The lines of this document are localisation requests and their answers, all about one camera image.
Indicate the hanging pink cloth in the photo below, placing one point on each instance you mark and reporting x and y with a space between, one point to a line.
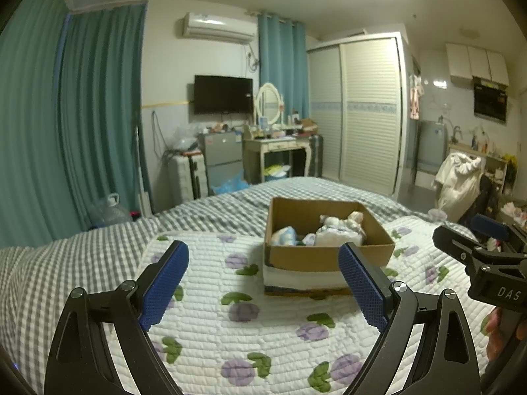
414 96

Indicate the cream dressing table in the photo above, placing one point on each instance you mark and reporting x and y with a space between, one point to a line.
276 146

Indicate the wooden kitchen shelf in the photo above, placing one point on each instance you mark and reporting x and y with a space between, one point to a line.
496 168

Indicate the yellow bag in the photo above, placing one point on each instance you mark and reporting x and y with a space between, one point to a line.
276 171

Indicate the white coat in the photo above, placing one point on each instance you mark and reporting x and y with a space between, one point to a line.
457 181

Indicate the white suitcase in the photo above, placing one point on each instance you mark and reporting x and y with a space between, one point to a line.
185 177

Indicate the blue plastic bag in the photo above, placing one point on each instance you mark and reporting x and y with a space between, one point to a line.
232 183

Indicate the small grey fridge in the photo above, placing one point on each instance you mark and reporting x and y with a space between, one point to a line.
222 152

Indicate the white air conditioner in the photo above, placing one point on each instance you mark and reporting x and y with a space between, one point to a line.
220 26

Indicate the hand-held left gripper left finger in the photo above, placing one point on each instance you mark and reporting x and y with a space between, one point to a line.
164 288

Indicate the black wall television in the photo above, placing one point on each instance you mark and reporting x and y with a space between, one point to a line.
222 94

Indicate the beige plush toy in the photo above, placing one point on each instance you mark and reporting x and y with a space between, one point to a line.
355 219

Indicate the person's right hand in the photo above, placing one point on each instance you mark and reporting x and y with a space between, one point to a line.
496 337

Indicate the black range hood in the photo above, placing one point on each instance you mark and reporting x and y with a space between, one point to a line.
490 101

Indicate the clear water jug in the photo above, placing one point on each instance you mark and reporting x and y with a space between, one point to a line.
109 214

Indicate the teal curtain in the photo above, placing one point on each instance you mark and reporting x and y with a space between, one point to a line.
29 131
103 111

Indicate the blue curtain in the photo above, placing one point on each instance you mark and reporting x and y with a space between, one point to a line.
284 57

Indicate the light blue sock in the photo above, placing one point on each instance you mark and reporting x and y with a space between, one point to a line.
286 235

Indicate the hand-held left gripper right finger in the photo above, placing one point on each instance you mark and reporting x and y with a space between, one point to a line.
364 288

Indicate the clear plastic bag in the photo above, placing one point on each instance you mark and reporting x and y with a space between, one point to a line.
183 138

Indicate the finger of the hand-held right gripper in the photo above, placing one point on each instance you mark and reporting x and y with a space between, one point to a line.
488 224
455 242

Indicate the brown cardboard box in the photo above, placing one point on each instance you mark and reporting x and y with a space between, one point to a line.
321 257

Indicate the white sock with blue trim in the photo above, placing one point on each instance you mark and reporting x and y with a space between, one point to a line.
333 238

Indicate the grey washing machine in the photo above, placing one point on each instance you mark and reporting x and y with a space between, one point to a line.
432 144

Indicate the white kitchen wall cabinets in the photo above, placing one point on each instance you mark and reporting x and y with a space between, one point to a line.
477 63

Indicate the floral quilted blanket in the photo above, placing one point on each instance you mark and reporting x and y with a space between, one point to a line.
214 271

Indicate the black chair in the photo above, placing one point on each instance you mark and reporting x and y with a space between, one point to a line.
481 201

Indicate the white sliding wardrobe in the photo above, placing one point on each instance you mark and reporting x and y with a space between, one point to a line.
368 111

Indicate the white oval mirror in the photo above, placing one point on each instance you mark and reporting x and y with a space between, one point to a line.
269 103

